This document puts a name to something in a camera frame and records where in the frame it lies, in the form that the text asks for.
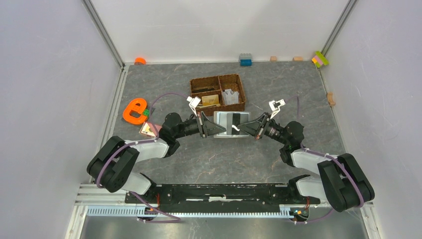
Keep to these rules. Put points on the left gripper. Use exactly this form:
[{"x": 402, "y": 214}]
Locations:
[{"x": 206, "y": 127}]

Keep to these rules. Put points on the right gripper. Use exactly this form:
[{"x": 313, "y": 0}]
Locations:
[{"x": 255, "y": 127}]

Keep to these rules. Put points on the black credit card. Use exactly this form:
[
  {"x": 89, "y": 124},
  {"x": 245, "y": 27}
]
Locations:
[{"x": 233, "y": 120}]

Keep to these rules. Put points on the grey card holder wallet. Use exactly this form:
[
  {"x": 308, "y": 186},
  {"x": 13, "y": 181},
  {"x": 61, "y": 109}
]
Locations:
[{"x": 220, "y": 118}]

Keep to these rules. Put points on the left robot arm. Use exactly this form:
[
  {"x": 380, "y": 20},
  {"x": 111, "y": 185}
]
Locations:
[{"x": 112, "y": 167}]

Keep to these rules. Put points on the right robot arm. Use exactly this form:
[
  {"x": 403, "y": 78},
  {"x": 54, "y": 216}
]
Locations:
[{"x": 338, "y": 179}]

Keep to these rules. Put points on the yellow card in basket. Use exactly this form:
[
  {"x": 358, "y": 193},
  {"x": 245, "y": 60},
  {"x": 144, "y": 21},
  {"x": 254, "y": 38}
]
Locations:
[{"x": 210, "y": 100}]

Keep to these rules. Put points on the white cards in basket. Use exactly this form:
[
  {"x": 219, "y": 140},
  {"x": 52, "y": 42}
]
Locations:
[{"x": 230, "y": 97}]

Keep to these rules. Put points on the brown wicker divided basket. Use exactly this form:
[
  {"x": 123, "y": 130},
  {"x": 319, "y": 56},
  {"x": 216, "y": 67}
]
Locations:
[{"x": 220, "y": 83}]

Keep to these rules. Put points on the black item in basket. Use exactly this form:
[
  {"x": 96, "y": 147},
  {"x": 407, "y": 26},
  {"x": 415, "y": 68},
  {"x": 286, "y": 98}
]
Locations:
[{"x": 202, "y": 89}]

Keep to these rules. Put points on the blue grey toy brick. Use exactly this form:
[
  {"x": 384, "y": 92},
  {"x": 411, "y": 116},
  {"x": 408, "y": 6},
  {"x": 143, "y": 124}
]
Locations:
[{"x": 245, "y": 59}]

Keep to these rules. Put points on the orange plastic tape dispenser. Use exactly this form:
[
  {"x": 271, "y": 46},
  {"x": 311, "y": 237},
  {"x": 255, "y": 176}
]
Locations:
[{"x": 134, "y": 112}]

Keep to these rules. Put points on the wooden arch block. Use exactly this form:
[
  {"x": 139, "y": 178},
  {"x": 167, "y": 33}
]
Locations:
[{"x": 330, "y": 99}]

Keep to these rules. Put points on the multicolour toy brick stack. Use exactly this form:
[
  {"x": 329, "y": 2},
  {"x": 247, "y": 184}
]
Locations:
[{"x": 319, "y": 60}]

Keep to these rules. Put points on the orange round cap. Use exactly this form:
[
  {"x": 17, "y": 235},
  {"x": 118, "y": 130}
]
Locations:
[{"x": 139, "y": 61}]

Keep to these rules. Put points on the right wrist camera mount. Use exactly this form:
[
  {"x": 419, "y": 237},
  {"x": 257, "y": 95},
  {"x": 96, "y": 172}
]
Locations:
[{"x": 275, "y": 107}]

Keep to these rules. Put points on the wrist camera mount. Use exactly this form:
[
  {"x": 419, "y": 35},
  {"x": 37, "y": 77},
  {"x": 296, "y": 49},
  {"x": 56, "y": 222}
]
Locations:
[
  {"x": 275, "y": 107},
  {"x": 193, "y": 103}
]

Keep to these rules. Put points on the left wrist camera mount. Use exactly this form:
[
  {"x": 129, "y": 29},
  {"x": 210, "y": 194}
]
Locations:
[{"x": 193, "y": 103}]

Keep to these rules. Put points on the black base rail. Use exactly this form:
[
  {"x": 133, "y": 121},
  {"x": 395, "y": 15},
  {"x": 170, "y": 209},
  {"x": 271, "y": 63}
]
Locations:
[{"x": 224, "y": 198}]

